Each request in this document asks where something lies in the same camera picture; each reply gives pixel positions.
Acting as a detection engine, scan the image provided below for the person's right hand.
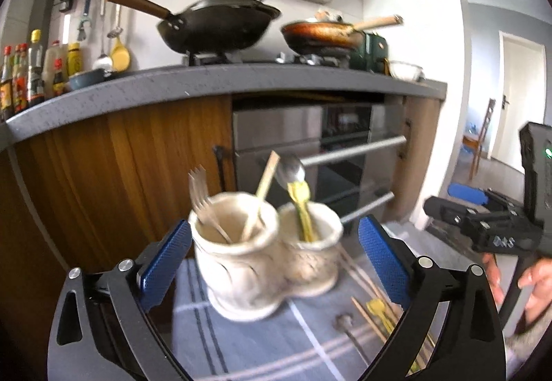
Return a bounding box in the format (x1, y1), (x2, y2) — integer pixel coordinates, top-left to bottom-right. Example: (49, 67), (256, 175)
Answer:
(482, 253), (551, 327)

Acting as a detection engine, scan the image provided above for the yellow mustard bottle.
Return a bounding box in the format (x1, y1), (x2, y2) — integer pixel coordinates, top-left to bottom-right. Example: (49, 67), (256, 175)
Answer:
(67, 42), (83, 77)

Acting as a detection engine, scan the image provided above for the small dark metal spoon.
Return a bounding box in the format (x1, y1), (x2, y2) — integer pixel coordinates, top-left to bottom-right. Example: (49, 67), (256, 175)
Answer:
(334, 314), (372, 366)

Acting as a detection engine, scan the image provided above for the white ceramic double utensil holder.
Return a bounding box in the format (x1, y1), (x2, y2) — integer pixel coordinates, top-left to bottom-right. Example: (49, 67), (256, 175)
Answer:
(188, 192), (343, 322)

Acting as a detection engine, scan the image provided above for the blue bowl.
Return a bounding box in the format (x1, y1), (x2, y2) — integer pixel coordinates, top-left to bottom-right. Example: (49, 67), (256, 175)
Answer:
(69, 68), (105, 91)

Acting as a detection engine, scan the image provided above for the silver spoon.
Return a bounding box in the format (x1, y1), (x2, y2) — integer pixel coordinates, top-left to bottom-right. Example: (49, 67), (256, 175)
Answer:
(275, 154), (306, 190)

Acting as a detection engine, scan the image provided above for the soy sauce bottle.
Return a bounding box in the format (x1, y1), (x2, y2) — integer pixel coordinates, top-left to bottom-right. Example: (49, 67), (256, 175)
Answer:
(1, 46), (14, 121)

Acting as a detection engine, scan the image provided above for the grey speckled countertop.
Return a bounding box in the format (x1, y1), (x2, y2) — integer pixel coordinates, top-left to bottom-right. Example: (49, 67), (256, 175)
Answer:
(1, 63), (447, 149)

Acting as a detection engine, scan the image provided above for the yellow plastic fork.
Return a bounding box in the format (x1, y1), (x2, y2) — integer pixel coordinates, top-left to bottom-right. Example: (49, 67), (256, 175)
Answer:
(366, 298), (397, 337)

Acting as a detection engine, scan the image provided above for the wooden cabinet door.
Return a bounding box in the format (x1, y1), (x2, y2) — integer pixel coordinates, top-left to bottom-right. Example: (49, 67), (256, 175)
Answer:
(15, 95), (235, 273)

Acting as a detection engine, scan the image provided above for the yellow plastic spoon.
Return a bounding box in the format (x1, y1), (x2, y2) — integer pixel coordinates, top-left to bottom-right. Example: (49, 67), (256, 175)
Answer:
(287, 181), (318, 243)

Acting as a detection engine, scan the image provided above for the black wok with wooden handle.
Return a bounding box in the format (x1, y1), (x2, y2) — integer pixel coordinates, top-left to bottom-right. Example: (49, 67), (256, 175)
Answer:
(107, 0), (281, 55)

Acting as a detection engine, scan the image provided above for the brown frying pan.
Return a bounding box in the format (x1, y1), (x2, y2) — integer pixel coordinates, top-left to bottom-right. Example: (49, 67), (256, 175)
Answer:
(281, 16), (403, 57)

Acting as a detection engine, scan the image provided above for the wooden chair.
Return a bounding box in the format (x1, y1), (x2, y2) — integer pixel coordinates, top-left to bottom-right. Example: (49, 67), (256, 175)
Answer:
(462, 99), (496, 181)

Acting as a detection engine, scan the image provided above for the clear oil bottle yellow cap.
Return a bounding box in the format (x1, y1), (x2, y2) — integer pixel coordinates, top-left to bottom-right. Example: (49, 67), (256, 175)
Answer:
(27, 30), (45, 107)

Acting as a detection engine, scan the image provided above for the stainless steel oven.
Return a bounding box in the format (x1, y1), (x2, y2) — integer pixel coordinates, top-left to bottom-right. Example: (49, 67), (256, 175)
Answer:
(233, 104), (404, 227)

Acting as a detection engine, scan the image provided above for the glass bowl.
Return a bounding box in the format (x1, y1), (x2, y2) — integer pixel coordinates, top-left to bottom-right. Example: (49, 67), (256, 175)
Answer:
(388, 61), (423, 82)

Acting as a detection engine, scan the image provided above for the blue plaid cloth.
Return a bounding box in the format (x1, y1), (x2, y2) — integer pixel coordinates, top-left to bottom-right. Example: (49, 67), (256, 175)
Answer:
(171, 232), (383, 380)

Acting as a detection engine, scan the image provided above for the white door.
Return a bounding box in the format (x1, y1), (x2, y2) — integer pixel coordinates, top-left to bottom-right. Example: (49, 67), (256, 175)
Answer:
(491, 32), (546, 173)

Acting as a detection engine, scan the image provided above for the green kettle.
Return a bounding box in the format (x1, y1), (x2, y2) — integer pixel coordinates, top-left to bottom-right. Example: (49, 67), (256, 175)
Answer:
(349, 32), (388, 75)

